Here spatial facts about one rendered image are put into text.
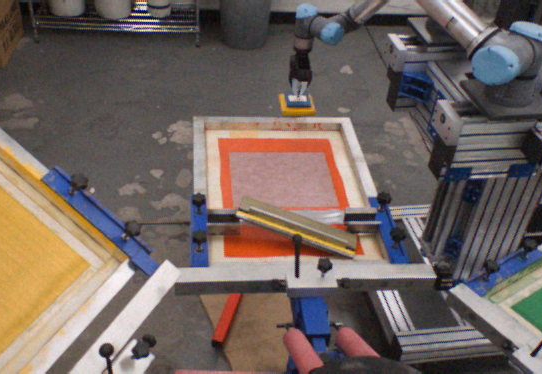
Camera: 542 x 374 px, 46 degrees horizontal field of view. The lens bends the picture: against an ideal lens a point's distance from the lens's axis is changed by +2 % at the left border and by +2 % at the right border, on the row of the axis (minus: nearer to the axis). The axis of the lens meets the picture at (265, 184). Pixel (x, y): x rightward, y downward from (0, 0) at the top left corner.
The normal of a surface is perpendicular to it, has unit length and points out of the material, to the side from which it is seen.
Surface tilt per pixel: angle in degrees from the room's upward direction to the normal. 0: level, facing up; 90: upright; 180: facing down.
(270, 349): 0
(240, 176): 0
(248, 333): 4
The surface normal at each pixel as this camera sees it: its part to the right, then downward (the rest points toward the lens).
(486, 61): -0.62, 0.49
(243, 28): -0.03, 0.66
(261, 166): 0.07, -0.79
